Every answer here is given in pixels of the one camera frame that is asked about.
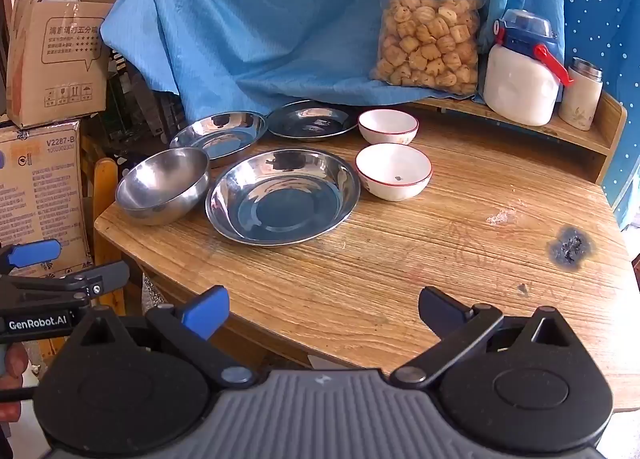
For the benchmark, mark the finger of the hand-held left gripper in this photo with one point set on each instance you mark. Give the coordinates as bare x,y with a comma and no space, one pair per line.
35,253
100,279

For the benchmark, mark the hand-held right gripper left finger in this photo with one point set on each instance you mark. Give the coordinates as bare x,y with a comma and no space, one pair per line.
205,311

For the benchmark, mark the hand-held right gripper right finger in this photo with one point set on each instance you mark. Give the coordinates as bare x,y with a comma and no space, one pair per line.
442,311

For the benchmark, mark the stainless steel bowl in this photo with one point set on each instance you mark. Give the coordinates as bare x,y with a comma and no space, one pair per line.
160,189

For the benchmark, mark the large stainless steel plate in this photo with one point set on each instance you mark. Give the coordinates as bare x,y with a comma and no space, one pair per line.
280,209

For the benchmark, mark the white red-rimmed bowl with mark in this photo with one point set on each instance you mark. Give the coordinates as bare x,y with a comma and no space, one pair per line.
390,166

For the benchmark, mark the white bowl with red rim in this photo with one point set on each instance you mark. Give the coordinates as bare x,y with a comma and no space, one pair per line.
387,124

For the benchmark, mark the person's left hand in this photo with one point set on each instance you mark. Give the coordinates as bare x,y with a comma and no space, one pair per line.
12,364

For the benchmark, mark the printed cardboard box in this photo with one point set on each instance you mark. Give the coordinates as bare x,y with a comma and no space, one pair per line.
40,189

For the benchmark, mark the wooden table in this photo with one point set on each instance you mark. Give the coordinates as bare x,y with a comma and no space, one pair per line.
400,249

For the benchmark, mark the black plastic crate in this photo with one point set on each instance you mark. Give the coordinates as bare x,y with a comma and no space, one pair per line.
170,114

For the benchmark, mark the open brown cardboard box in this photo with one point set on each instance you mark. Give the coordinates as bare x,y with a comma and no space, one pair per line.
55,69

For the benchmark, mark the white jug with blue lid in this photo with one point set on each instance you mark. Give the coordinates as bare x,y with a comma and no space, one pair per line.
515,84

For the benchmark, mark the wooden desk shelf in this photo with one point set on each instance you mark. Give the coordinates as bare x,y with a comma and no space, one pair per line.
612,129

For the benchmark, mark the small cream thermos cup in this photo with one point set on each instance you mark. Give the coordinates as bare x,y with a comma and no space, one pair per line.
580,99

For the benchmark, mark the clear bag of snacks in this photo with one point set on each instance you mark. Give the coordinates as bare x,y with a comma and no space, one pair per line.
430,39

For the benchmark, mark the blue polka dot cloth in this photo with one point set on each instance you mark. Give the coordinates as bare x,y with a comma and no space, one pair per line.
605,4

